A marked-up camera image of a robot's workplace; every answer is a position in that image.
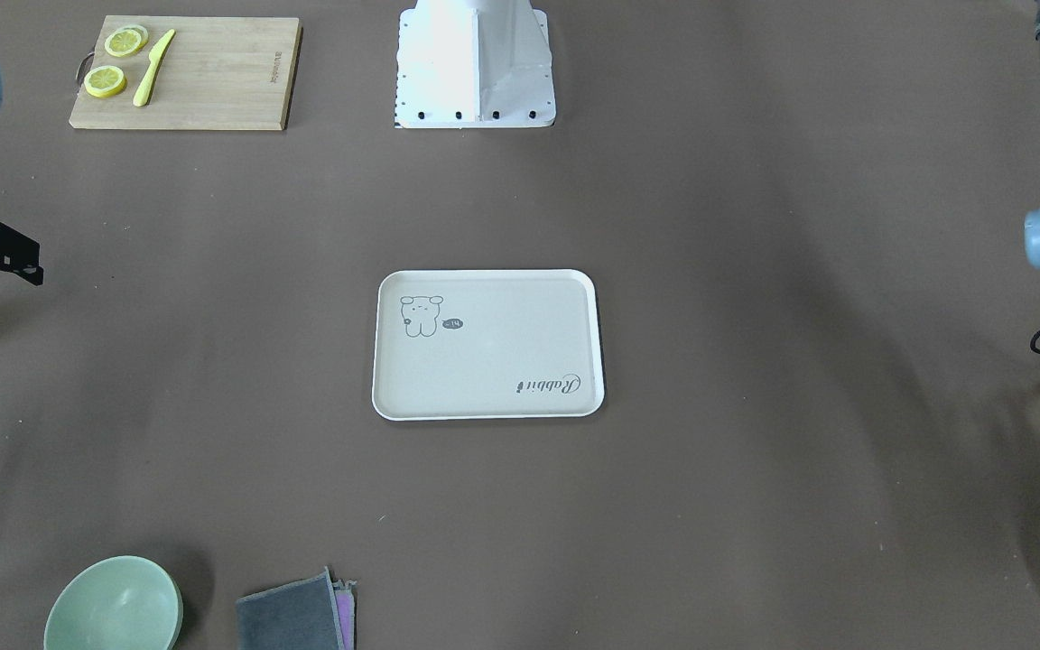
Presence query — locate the yellow plastic knife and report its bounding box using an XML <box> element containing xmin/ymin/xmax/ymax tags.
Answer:
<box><xmin>133</xmin><ymin>29</ymin><xmax>177</xmax><ymax>107</ymax></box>

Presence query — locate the wooden cutting board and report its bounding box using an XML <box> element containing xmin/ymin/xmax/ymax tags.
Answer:
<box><xmin>69</xmin><ymin>14</ymin><xmax>302</xmax><ymax>131</ymax></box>

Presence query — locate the grey folded cloth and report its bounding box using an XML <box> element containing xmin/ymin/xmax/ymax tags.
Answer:
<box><xmin>236</xmin><ymin>569</ymin><xmax>356</xmax><ymax>649</ymax></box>

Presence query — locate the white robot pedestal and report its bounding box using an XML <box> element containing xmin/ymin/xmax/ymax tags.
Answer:
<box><xmin>394</xmin><ymin>1</ymin><xmax>557</xmax><ymax>129</ymax></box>

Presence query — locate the green ceramic bowl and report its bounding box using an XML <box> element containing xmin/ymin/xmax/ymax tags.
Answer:
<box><xmin>42</xmin><ymin>555</ymin><xmax>184</xmax><ymax>649</ymax></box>

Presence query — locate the lemon slice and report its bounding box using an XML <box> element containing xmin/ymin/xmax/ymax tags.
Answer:
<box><xmin>81</xmin><ymin>66</ymin><xmax>127</xmax><ymax>98</ymax></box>
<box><xmin>104</xmin><ymin>24</ymin><xmax>149</xmax><ymax>58</ymax></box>

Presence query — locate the white rectangular tray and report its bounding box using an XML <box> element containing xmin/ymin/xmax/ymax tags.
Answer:
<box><xmin>371</xmin><ymin>270</ymin><xmax>606</xmax><ymax>423</ymax></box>

